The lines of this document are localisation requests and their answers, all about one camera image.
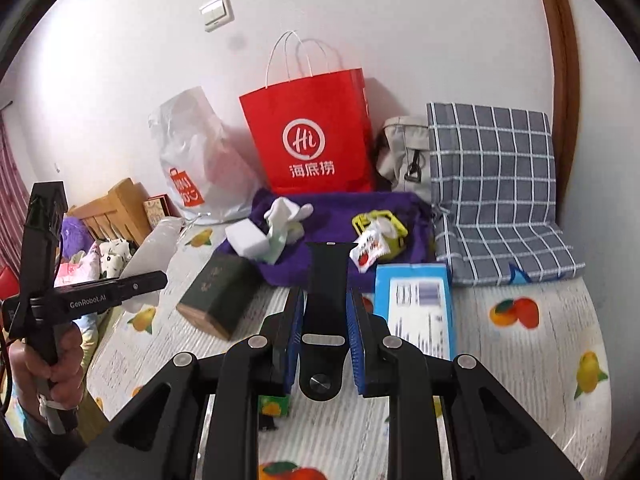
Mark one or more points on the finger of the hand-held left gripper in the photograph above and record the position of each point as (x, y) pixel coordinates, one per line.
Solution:
(142, 285)

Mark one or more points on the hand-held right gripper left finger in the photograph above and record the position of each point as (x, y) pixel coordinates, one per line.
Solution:
(297, 330)

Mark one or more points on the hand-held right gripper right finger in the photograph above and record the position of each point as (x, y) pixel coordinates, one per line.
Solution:
(357, 340)

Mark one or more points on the yellow pouch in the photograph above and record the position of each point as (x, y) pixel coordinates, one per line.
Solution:
(395, 237)

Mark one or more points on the person's left hand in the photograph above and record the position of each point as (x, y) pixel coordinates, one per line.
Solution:
(67, 360)

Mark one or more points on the purple plush toy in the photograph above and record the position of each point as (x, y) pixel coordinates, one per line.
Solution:
(77, 235)

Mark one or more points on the translucent plastic bag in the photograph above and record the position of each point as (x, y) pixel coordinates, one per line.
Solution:
(150, 250)

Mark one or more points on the white dotted plush toy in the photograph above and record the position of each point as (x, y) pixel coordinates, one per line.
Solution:
(112, 257)

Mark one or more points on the pink striped curtain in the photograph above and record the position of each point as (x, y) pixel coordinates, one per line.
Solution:
(12, 185)

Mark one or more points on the blue cardboard box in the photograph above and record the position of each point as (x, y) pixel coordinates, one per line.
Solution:
(415, 310)

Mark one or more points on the small brown patterned box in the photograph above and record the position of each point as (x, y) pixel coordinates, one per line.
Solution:
(156, 211)

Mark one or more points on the wooden bed headboard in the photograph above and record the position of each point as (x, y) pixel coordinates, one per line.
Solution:
(115, 210)

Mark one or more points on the dark green box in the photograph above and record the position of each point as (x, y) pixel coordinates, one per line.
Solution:
(220, 295)

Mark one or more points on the small green packet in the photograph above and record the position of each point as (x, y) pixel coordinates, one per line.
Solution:
(273, 405)

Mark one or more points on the red white snack packet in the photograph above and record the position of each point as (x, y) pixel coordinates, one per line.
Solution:
(367, 250)

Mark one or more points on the crumpled white wrapper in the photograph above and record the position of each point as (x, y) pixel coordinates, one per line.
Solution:
(282, 225)

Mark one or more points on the purple cloth bag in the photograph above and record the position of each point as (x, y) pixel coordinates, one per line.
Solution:
(330, 220)

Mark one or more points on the white plastic bag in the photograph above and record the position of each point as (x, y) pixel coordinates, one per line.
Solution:
(200, 160)

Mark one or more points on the fruit print tablecloth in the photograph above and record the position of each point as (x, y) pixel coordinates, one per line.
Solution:
(525, 360)

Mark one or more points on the beige fabric bag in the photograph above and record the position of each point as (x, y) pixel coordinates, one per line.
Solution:
(400, 150)

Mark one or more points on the red paper bag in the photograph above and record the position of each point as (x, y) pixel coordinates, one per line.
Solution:
(310, 125)

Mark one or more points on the grey plaid cushion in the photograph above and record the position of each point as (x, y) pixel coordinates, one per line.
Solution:
(500, 185)

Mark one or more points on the white light switch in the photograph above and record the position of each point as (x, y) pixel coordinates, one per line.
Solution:
(217, 12)

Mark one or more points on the brown wooden door frame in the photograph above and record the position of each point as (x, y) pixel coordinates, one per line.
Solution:
(560, 85)

